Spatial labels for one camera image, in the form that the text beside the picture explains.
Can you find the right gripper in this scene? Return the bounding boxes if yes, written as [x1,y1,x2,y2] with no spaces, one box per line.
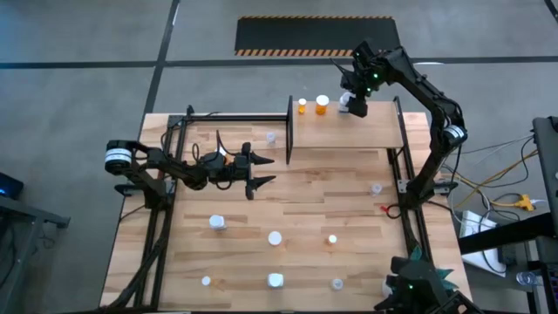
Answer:
[339,41,389,119]

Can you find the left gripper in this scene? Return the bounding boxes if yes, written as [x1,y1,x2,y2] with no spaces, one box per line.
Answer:
[226,141,278,201]

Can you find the wooden shelf black metal legs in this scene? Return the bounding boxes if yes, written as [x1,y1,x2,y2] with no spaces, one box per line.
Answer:
[285,94,410,166]

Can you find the black hazard-striped floor mat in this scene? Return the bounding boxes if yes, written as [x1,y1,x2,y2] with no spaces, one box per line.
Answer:
[234,15,403,58]

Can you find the snake plant in white pot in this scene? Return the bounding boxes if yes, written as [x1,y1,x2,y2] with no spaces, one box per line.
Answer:
[382,244,461,306]

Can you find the white box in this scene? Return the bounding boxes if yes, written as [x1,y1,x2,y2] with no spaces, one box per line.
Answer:
[457,210,509,278]

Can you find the yellow power plug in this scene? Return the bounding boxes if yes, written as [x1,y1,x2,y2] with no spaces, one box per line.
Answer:
[513,194,536,213]

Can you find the black equipment case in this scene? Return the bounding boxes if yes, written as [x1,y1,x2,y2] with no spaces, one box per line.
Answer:
[530,115,558,215]

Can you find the black desk beam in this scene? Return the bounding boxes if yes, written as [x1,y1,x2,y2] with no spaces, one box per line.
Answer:
[457,212,558,256]

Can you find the grey side desk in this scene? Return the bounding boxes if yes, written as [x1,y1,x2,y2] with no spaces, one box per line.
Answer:
[0,195,71,314]

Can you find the clear water bottle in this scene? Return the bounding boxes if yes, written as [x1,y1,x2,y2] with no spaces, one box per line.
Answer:
[515,270,541,287]

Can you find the dark device with blue light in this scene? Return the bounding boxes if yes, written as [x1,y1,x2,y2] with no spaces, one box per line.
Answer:
[0,172,25,201]

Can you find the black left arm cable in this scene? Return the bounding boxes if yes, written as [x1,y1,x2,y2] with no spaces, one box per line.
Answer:
[191,129,245,191]

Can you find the black aluminium rig frame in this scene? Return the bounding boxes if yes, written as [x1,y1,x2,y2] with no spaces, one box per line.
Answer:
[102,104,476,313]

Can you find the yellow power cable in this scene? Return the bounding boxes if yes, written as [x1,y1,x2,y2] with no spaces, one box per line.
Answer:
[439,147,540,184]

